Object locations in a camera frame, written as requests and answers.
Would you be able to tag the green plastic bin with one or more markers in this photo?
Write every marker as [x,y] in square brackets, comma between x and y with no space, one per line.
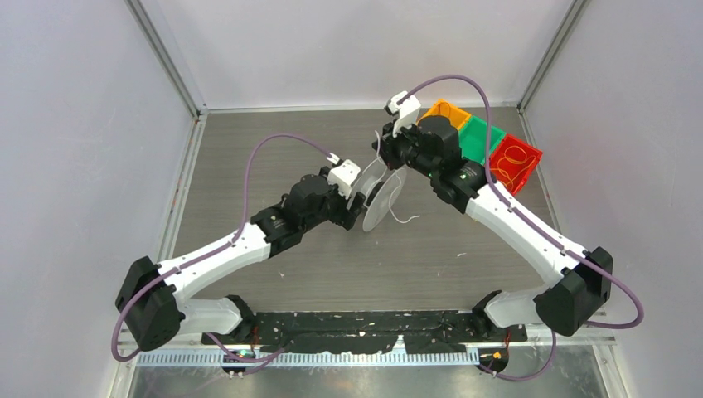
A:
[473,137]

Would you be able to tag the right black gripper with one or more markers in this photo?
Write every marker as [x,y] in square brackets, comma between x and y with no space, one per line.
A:
[387,145]

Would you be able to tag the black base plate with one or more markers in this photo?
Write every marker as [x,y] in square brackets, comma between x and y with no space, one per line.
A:
[443,331]

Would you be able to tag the clear plastic cable spool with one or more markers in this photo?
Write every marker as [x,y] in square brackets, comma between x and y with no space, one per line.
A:
[381,187]

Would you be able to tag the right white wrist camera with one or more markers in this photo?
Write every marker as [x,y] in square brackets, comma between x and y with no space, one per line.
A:
[405,108]

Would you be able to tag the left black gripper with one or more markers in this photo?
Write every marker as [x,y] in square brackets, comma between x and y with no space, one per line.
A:
[344,217]

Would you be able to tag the orange plastic bin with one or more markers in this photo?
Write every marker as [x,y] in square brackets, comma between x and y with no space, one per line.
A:
[457,117]

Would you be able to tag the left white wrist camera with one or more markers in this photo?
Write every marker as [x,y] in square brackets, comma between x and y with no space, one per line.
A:
[344,173]

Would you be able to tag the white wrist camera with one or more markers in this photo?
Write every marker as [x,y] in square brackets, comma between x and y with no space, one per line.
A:
[344,173]
[405,108]

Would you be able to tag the slotted cable duct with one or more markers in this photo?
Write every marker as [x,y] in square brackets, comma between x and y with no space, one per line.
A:
[395,357]

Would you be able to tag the aluminium rail frame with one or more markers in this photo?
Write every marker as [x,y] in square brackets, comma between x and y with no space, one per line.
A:
[125,340]

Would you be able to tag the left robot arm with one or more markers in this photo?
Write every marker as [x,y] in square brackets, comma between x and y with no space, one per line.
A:
[157,301]

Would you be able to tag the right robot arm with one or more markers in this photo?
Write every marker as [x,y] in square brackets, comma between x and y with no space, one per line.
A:
[572,290]

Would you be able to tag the red plastic bin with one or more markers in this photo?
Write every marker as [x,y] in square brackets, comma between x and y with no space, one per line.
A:
[513,162]

